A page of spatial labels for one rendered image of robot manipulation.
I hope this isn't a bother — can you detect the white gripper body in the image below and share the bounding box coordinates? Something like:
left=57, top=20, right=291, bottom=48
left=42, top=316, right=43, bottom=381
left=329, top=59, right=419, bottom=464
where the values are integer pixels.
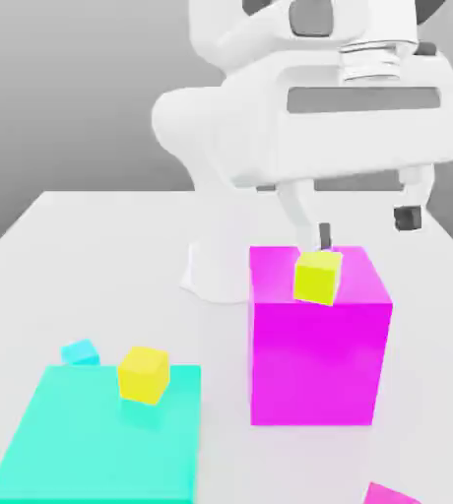
left=225, top=49, right=453, bottom=189

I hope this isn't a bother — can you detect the small lime yellow cube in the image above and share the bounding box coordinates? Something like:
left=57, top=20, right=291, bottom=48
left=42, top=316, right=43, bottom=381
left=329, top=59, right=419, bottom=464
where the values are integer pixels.
left=292, top=250, right=345, bottom=307

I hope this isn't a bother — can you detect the small cyan cube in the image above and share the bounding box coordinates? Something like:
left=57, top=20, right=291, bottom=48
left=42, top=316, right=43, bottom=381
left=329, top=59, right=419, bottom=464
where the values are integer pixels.
left=59, top=339, right=101, bottom=367

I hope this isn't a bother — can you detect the small magenta cube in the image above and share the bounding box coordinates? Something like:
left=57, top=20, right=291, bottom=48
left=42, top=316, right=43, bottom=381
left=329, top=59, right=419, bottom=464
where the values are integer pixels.
left=362, top=481, right=424, bottom=504

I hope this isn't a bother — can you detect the large magenta box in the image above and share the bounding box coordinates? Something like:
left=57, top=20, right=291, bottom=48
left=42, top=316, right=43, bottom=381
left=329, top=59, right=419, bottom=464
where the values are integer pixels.
left=248, top=245, right=394, bottom=427

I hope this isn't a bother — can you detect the large turquoise box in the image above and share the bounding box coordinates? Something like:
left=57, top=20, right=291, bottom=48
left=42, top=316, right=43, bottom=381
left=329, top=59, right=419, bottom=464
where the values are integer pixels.
left=0, top=363, right=203, bottom=504

